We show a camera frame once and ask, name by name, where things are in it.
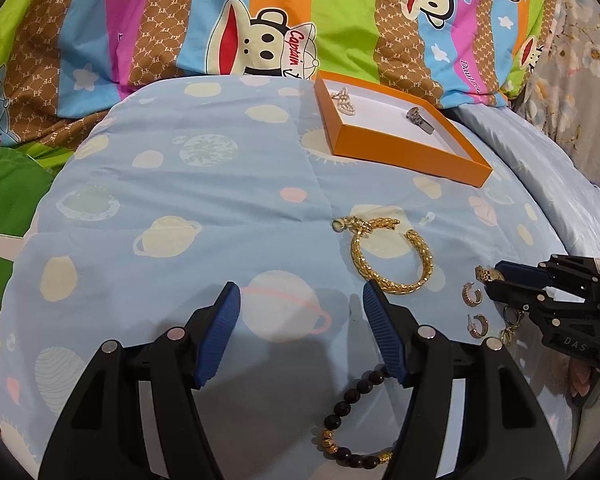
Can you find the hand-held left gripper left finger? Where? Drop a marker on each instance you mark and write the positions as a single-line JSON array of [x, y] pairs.
[[220, 330]]

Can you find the gold dangling earring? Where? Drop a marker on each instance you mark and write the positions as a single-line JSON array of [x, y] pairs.
[[507, 335]]

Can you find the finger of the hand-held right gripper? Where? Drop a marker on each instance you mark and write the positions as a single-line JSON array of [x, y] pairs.
[[515, 296], [522, 272]]

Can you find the grey floral pillow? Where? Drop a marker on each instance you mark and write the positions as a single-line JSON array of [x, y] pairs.
[[575, 50]]

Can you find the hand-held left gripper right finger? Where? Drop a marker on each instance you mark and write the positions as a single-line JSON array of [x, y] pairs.
[[382, 330]]

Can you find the silver metal clasp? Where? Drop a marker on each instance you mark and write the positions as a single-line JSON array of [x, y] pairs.
[[420, 119]]

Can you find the rose gold hoop earring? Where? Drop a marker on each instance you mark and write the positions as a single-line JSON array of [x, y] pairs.
[[471, 294], [476, 327]]

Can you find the small translucent plastic piece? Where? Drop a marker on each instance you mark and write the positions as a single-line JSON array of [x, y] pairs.
[[427, 219]]

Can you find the orange jewelry box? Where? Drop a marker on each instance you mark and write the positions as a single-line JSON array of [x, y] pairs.
[[380, 147]]

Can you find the plain light blue pillow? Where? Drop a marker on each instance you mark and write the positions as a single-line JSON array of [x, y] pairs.
[[535, 160]]

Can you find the light blue planet quilt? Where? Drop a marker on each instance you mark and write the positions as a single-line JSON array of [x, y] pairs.
[[205, 200]]

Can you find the striped cartoon monkey blanket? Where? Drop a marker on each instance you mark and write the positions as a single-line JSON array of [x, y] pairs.
[[190, 15]]

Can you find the gold watch band piece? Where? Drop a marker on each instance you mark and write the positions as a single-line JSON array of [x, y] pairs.
[[482, 274]]

